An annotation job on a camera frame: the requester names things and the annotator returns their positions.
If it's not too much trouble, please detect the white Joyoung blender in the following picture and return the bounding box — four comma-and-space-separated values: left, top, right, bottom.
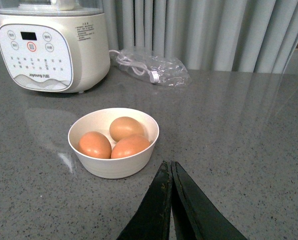
0, 0, 110, 93

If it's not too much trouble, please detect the pale egg bowl back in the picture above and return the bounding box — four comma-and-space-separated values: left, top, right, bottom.
109, 116, 145, 142

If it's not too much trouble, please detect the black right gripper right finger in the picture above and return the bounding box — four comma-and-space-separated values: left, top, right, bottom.
171, 161, 246, 240

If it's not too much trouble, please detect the white ceramic bowl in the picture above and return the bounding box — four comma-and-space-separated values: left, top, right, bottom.
68, 107, 160, 179

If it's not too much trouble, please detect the grey curtain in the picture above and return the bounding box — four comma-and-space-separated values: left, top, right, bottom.
102, 0, 298, 74

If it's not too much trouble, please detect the brown egg bowl left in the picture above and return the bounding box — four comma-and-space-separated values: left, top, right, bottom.
77, 131, 112, 159

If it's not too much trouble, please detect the brown egg bowl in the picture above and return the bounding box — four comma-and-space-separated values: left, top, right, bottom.
111, 134, 151, 159
77, 131, 112, 159

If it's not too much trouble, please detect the brown egg bowl right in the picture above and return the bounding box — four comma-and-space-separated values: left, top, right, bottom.
111, 134, 151, 159

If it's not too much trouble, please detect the clear plastic bag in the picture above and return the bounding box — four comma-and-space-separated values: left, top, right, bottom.
109, 46, 191, 87

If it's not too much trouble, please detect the white power cable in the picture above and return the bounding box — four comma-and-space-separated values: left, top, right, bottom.
108, 49, 160, 85

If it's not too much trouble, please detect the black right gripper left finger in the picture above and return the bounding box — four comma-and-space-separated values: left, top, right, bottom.
117, 161, 173, 240

